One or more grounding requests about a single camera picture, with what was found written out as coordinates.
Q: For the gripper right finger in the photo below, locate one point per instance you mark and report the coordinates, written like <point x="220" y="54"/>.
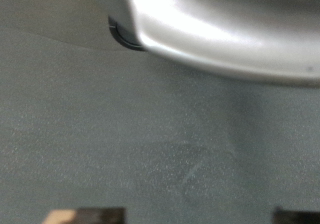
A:
<point x="296" y="217"/>

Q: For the black Keurig coffee machine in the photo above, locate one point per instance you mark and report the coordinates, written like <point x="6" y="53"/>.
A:
<point x="166" y="117"/>

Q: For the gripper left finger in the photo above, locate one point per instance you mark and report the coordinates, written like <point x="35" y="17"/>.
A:
<point x="93" y="215"/>

